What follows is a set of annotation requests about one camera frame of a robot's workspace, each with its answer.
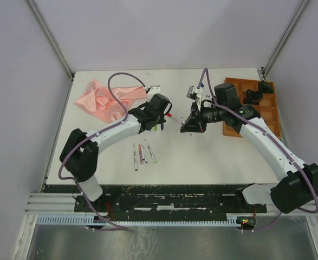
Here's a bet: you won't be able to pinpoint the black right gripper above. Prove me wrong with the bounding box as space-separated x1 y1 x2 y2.
180 100 226 133

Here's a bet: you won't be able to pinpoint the pink translucent highlighter pen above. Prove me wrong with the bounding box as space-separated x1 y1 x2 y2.
139 144 144 165

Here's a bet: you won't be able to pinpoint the magenta capped whiteboard marker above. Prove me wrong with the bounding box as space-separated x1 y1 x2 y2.
133 144 138 171

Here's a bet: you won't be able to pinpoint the lime green capped marker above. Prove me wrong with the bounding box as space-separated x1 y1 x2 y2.
145 139 157 164

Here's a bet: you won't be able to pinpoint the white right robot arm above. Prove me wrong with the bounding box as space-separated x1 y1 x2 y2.
180 83 318 213

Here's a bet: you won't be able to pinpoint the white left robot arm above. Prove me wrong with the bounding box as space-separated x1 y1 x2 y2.
58 94 172 211

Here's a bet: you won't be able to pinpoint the pink satin cloth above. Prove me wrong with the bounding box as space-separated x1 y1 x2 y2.
75 80 147 124

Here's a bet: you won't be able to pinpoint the dark rolled tie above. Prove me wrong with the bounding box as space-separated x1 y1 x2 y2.
243 89 263 105
258 80 274 94

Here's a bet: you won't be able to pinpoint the orange wooden divider tray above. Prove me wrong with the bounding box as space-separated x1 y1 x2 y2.
224 77 282 139

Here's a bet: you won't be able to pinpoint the dark rolled tie top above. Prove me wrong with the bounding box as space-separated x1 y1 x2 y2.
258 80 274 94

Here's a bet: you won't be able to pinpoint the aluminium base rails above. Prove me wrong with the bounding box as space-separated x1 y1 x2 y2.
25 192 83 215

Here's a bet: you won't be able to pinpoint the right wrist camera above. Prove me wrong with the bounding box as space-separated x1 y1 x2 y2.
186 86 203 110

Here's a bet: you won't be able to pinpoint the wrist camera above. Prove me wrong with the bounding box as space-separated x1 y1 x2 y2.
186 86 203 110
145 85 161 95

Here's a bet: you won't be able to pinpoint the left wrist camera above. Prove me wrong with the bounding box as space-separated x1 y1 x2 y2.
145 85 161 95

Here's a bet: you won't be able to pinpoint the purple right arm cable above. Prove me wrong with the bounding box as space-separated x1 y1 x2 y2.
199 67 318 233

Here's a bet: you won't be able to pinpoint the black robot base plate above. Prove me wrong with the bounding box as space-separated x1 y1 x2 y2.
44 184 280 217

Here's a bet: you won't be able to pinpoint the aluminium frame post right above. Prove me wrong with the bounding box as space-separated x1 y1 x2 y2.
258 0 312 81

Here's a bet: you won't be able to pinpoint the aluminium frame post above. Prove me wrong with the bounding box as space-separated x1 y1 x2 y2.
25 0 75 80
258 0 312 81

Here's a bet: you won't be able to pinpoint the light blue cable duct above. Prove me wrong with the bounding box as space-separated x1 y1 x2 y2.
36 210 253 227

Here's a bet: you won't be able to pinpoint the aluminium frame post left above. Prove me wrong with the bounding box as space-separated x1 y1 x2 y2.
25 0 75 80

